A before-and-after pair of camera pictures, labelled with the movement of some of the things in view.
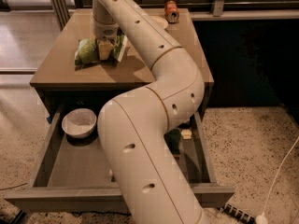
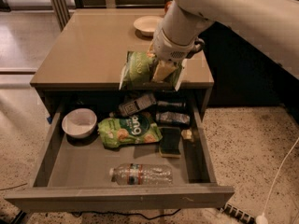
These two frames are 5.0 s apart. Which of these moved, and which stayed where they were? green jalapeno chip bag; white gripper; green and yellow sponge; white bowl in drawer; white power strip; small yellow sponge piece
Moved: white gripper; green jalapeno chip bag
Stayed: white power strip; white bowl in drawer; small yellow sponge piece; green and yellow sponge
